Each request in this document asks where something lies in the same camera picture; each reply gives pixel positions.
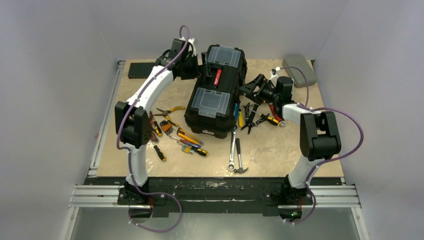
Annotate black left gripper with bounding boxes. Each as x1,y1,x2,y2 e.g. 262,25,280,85
181,52,211,81

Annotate black plastic toolbox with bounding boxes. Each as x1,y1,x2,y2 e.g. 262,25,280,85
184,44,248,139

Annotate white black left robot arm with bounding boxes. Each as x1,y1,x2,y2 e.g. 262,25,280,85
114,37,201,205

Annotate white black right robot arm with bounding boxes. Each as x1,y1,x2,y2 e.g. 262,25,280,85
239,74,342,204

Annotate black multi pliers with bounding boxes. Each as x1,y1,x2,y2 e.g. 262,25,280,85
241,103,260,135

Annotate grey plastic case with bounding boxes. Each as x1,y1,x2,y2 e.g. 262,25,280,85
282,54,317,88

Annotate yellow black pliers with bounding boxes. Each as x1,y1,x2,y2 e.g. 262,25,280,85
154,106,186,127

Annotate orange utility knife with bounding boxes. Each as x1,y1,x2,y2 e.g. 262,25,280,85
176,127,204,146

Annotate red blue small screwdriver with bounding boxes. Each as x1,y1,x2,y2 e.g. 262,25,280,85
168,135,201,148

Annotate silver ratchet wrench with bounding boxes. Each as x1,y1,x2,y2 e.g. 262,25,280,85
227,125,238,171

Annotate black yellow phillips screwdriver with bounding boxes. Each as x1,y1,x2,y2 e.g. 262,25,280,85
182,144,209,157

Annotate steel claw hammer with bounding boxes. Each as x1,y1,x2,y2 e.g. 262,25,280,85
234,138,249,174

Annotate short black yellow screwdriver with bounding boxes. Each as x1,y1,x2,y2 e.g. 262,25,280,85
153,145,167,162

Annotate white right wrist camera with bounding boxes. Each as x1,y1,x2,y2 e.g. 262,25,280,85
269,67,281,87

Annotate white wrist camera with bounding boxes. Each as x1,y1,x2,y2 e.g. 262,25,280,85
269,67,281,87
188,37,198,56

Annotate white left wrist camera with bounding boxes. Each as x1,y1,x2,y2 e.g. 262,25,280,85
188,37,198,56

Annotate yellow handled screwdriver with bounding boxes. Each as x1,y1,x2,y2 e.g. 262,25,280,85
237,110,244,128

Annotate red handled adjustable wrench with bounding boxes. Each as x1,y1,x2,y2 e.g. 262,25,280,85
268,103,286,127

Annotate black network switch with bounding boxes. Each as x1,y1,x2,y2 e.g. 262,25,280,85
127,62,155,79

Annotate red black wire stripper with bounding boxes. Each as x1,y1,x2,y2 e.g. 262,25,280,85
149,111,159,143

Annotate aluminium frame rail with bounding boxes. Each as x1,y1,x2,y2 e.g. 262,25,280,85
68,60,126,210

